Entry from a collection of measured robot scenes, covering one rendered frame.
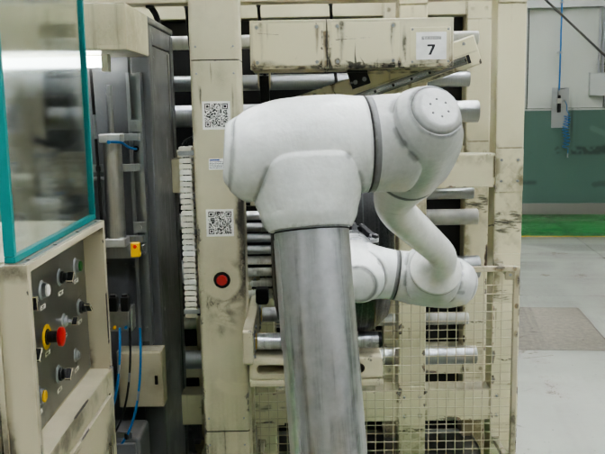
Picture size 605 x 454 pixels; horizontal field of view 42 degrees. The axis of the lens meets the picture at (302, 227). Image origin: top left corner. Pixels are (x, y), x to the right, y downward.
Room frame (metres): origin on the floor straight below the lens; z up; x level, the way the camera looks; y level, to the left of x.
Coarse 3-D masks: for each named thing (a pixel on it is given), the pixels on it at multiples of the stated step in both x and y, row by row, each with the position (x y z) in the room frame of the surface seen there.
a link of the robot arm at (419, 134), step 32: (384, 96) 1.06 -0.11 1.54; (416, 96) 1.01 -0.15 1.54; (448, 96) 1.02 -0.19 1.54; (384, 128) 1.02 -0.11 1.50; (416, 128) 1.00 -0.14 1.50; (448, 128) 1.00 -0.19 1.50; (384, 160) 1.02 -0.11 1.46; (416, 160) 1.02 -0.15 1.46; (448, 160) 1.04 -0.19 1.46; (416, 192) 1.11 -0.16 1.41
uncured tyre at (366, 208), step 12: (360, 204) 1.94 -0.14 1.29; (372, 204) 1.94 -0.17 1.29; (360, 216) 1.93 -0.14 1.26; (372, 216) 1.93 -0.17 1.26; (372, 228) 1.93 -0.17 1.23; (384, 228) 1.94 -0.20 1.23; (384, 240) 1.94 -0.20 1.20; (276, 288) 1.99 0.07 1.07; (276, 300) 2.02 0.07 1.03; (372, 300) 1.97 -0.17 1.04; (384, 300) 2.00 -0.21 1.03; (276, 312) 2.06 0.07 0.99; (360, 312) 1.99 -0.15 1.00; (372, 312) 2.00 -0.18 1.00; (384, 312) 2.05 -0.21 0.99; (360, 324) 2.04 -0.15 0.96; (372, 324) 2.05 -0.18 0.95
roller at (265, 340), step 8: (256, 336) 2.07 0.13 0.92; (264, 336) 2.07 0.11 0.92; (272, 336) 2.07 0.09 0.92; (280, 336) 2.07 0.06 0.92; (360, 336) 2.06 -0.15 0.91; (368, 336) 2.06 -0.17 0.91; (376, 336) 2.06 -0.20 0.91; (256, 344) 2.06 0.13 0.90; (264, 344) 2.06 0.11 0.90; (272, 344) 2.06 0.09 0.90; (280, 344) 2.06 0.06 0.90; (360, 344) 2.06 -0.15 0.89; (368, 344) 2.06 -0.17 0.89; (376, 344) 2.06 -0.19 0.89
